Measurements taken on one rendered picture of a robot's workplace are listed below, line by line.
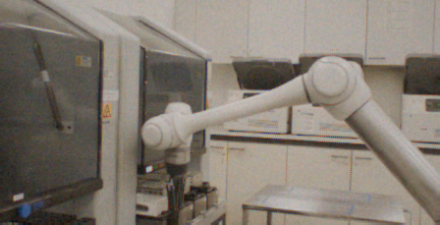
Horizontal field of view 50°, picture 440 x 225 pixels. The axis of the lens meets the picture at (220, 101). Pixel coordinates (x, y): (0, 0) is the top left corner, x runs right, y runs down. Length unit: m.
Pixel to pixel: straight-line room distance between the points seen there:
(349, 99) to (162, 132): 0.56
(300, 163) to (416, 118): 0.96
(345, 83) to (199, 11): 3.28
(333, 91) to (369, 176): 2.61
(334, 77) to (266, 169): 2.73
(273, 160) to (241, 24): 1.27
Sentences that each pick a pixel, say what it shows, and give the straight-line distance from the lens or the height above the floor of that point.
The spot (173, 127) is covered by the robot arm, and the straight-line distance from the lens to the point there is 1.47.
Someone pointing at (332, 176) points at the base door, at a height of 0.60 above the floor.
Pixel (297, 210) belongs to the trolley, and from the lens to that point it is 1.85.
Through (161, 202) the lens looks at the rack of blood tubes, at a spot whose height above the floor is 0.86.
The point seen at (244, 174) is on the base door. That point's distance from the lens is 4.03.
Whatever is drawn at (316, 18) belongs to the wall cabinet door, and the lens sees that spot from 4.19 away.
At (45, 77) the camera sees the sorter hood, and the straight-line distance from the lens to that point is 1.23.
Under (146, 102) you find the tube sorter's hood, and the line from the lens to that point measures 1.67.
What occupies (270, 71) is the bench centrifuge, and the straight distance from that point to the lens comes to 4.19.
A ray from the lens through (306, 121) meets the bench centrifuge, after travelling 3.87.
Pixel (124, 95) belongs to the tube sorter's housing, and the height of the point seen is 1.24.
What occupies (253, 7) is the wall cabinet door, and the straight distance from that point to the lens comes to 4.32.
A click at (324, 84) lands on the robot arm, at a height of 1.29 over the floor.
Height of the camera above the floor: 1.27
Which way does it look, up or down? 2 degrees down
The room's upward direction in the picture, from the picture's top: 2 degrees clockwise
